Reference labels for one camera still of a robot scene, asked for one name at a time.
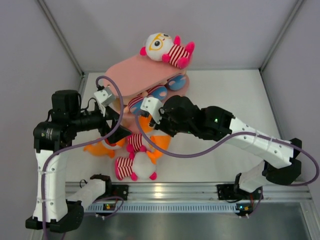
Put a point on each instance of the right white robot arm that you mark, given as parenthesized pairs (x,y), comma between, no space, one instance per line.
(279,163)

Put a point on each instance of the boy doll plush large head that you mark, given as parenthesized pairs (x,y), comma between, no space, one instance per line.
(133,105)

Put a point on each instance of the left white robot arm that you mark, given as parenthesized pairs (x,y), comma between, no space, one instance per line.
(53,211)

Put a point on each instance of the boy doll plush shelf right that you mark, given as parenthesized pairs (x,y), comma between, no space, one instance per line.
(176,83)

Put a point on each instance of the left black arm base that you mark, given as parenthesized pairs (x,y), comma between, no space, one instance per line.
(117,191)

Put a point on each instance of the white plush face down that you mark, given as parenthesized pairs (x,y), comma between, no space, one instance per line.
(135,166)

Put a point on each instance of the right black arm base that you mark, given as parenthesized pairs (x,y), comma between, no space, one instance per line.
(231,192)

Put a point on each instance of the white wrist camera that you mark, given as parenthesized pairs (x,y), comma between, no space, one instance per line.
(104,98)
(151,106)

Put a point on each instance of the pink three-tier shelf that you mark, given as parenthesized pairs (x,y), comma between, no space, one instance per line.
(135,75)

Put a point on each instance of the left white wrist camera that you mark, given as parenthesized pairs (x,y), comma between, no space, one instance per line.
(104,98)

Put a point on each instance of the white slotted cable duct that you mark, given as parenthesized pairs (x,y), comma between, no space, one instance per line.
(107,208)

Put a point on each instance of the aluminium front rail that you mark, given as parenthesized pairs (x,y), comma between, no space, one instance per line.
(207,191)

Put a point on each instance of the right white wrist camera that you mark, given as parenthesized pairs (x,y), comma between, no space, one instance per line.
(151,106)

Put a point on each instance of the white glasses plush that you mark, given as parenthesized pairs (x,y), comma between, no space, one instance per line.
(161,47)

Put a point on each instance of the white glasses plush face up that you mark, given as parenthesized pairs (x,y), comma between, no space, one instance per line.
(135,142)

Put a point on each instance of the orange shark plush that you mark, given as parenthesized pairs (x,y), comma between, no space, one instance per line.
(158,137)
(104,148)

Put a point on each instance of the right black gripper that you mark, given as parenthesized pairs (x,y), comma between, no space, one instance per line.
(160,127)

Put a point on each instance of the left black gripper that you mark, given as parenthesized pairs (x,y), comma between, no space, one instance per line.
(110,115)

